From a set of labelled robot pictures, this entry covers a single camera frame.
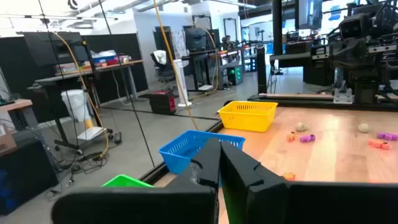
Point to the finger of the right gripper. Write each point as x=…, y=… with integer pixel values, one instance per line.
x=341, y=54
x=358, y=54

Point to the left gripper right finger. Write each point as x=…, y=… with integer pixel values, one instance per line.
x=311, y=205

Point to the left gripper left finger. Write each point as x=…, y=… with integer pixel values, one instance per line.
x=140, y=205

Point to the orange Halloween decoration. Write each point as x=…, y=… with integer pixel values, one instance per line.
x=291, y=137
x=379, y=144
x=289, y=176

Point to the purple Halloween decoration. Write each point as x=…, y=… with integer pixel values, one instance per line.
x=387, y=136
x=308, y=138

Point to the grey skull decoration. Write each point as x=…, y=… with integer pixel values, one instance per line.
x=363, y=127
x=301, y=126

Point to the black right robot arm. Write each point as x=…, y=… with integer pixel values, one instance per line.
x=367, y=81

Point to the green plastic basket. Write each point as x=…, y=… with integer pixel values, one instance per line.
x=124, y=182

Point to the computer monitor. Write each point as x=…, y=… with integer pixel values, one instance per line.
x=309, y=14

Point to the dark grey desk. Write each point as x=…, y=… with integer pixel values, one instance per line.
x=289, y=59

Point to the blue plastic basket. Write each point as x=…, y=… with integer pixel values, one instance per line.
x=180, y=152

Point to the black column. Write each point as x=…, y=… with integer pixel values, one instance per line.
x=277, y=25

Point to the black power adapter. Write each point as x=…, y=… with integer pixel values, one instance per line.
x=117, y=137

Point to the black pole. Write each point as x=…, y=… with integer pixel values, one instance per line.
x=261, y=71

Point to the white flat board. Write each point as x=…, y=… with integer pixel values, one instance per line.
x=91, y=133

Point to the red and black box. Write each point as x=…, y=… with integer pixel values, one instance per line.
x=163, y=102

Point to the yellow plastic basket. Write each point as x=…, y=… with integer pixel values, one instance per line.
x=245, y=121

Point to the computer tower green lights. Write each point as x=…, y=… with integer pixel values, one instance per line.
x=234, y=74

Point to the person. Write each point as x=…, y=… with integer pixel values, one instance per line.
x=228, y=42

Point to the black cabinet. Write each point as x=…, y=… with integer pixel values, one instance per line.
x=25, y=174

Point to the white trash bag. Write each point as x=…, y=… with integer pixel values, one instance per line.
x=74, y=104

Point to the white tower fan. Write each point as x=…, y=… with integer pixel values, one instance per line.
x=181, y=81

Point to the white flat device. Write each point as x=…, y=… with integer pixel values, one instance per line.
x=206, y=87

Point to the wooden top desk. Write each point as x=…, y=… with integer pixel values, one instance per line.
x=124, y=63

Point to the black standing desk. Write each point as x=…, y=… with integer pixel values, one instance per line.
x=199, y=62

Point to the black monitor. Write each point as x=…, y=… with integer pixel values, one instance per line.
x=196, y=39
x=46, y=46

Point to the cardboard box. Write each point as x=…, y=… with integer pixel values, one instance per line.
x=6, y=140

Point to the white cloth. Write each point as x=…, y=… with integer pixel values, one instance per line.
x=160, y=57

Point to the blue and red boxes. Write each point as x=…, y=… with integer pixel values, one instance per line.
x=104, y=59

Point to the light wooden desk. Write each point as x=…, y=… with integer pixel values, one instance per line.
x=15, y=105

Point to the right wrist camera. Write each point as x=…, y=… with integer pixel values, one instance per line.
x=350, y=28

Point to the black partition wall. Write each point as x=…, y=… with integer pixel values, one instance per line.
x=130, y=46

